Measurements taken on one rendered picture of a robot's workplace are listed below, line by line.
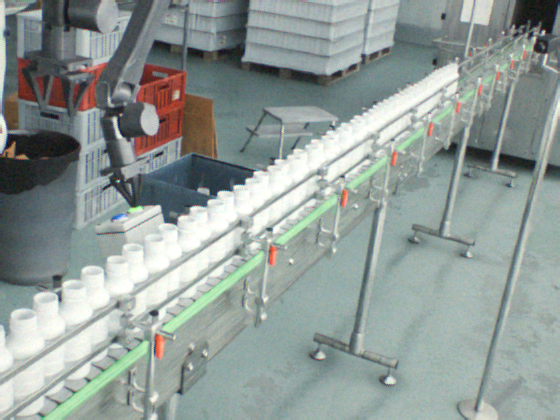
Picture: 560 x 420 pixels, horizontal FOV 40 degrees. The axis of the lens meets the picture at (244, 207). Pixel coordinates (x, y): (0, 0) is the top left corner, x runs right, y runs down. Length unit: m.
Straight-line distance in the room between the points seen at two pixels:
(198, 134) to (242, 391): 2.62
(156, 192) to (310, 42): 6.08
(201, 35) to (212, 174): 6.45
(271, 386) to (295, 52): 5.69
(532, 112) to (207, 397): 3.98
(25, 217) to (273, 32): 5.34
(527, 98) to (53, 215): 3.89
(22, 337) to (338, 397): 2.08
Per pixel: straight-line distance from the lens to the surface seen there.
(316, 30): 8.30
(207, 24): 8.95
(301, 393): 3.11
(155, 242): 1.44
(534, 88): 6.24
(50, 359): 1.27
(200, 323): 1.62
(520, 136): 6.32
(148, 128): 1.61
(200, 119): 5.27
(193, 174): 2.65
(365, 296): 3.13
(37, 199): 3.53
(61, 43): 1.33
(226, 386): 3.09
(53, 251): 3.68
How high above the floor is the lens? 1.77
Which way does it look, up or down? 22 degrees down
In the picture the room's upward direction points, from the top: 6 degrees clockwise
